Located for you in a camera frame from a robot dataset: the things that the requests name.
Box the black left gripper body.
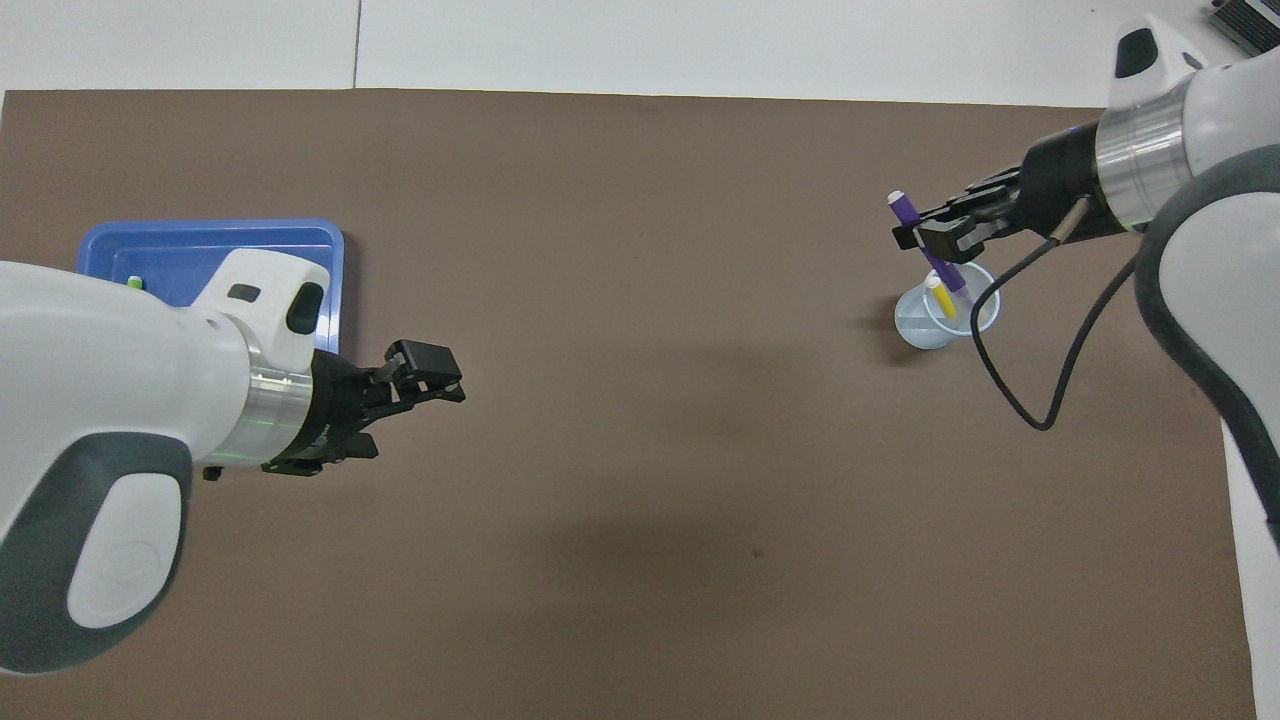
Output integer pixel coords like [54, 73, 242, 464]
[262, 350, 401, 477]

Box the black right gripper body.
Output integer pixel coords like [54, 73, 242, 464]
[1018, 125, 1113, 237]

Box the blue plastic tray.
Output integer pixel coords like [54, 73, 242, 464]
[78, 218, 345, 356]

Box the translucent plastic cup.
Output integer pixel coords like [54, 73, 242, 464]
[893, 259, 1002, 351]

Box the brown table mat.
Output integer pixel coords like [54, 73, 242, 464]
[0, 88, 1259, 720]

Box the grey ribbed device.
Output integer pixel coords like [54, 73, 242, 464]
[1210, 0, 1280, 56]

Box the purple marker pen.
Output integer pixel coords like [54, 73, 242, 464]
[887, 190, 969, 294]

